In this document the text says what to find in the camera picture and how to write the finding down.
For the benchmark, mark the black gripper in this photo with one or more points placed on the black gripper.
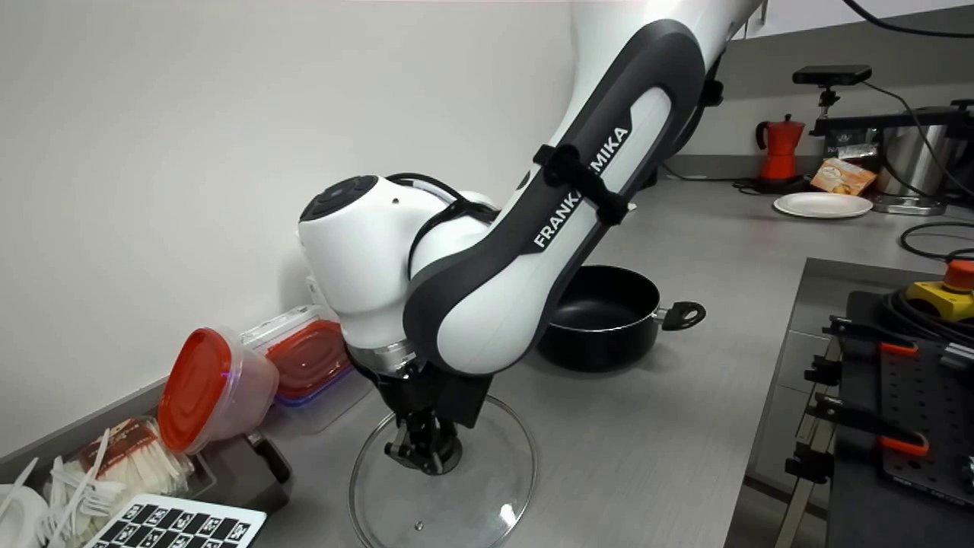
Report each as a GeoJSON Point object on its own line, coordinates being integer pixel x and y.
{"type": "Point", "coordinates": [430, 401]}

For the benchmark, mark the glass lid with black knob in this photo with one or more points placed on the glass lid with black knob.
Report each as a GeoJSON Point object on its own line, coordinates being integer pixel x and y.
{"type": "Point", "coordinates": [490, 496]}

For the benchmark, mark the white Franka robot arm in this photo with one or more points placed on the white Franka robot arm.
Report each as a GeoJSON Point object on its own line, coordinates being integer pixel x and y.
{"type": "Point", "coordinates": [567, 203]}

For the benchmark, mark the flat container with red lid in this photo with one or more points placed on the flat container with red lid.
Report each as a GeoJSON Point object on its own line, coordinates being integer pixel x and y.
{"type": "Point", "coordinates": [309, 360]}

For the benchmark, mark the black cooking pot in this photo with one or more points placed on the black cooking pot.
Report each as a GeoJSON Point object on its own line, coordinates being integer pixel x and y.
{"type": "Point", "coordinates": [605, 325]}

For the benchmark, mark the tall container with red lid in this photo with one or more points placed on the tall container with red lid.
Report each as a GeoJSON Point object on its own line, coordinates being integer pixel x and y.
{"type": "Point", "coordinates": [208, 391]}

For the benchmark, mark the red moka pot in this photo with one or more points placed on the red moka pot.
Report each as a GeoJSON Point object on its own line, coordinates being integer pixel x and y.
{"type": "Point", "coordinates": [779, 152]}

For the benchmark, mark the black and white keypad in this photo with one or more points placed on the black and white keypad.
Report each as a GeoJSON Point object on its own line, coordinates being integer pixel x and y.
{"type": "Point", "coordinates": [176, 523]}

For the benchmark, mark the white plastic cutlery bundle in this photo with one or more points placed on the white plastic cutlery bundle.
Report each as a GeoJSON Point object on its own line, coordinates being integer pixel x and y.
{"type": "Point", "coordinates": [111, 472]}

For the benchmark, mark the white plastic bag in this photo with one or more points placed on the white plastic bag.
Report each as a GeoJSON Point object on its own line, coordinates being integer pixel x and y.
{"type": "Point", "coordinates": [19, 512]}

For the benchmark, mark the black bar clamp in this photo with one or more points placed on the black bar clamp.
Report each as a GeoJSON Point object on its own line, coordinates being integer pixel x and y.
{"type": "Point", "coordinates": [861, 422]}
{"type": "Point", "coordinates": [893, 350]}

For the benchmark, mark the white dinner plate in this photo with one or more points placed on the white dinner plate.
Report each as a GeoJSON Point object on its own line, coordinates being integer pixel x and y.
{"type": "Point", "coordinates": [823, 205]}

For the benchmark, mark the black perforated board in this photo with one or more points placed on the black perforated board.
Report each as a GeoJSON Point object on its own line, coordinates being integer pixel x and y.
{"type": "Point", "coordinates": [915, 488]}

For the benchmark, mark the brown snack bag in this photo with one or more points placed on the brown snack bag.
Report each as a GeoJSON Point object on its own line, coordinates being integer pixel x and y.
{"type": "Point", "coordinates": [840, 179]}

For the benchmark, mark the yellow emergency stop button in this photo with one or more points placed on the yellow emergency stop button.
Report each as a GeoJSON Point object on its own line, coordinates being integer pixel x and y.
{"type": "Point", "coordinates": [944, 291]}

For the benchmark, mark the steel kettle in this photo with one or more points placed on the steel kettle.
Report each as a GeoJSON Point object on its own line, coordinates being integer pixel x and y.
{"type": "Point", "coordinates": [915, 164]}

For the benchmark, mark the black camera on tripod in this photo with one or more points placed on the black camera on tripod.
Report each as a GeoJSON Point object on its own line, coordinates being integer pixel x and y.
{"type": "Point", "coordinates": [831, 78]}

